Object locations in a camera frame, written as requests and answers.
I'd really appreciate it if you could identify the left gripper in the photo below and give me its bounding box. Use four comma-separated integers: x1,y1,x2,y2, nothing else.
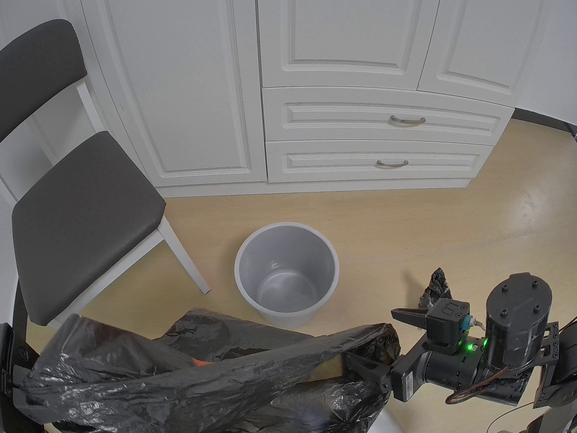
0,322,29,396

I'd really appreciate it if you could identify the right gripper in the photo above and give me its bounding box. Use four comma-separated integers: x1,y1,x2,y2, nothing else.
345,307,486,403

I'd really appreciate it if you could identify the black plastic bag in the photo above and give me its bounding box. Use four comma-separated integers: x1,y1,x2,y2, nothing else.
20,307,402,433

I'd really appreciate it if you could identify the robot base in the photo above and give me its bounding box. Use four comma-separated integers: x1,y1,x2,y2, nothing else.
365,411,404,433

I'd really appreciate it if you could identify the crumpled black plastic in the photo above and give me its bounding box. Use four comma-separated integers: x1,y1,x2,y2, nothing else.
417,267,453,310

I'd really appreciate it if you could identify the white trash bin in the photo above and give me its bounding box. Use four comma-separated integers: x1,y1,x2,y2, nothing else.
234,222,340,328

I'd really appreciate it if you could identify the white chair with grey seat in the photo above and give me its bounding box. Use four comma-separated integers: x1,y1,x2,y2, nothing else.
0,19,212,330

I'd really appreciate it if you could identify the white wardrobe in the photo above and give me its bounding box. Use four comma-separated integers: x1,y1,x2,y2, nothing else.
59,0,560,198

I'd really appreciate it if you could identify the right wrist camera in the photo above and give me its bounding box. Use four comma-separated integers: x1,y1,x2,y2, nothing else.
425,299,473,355

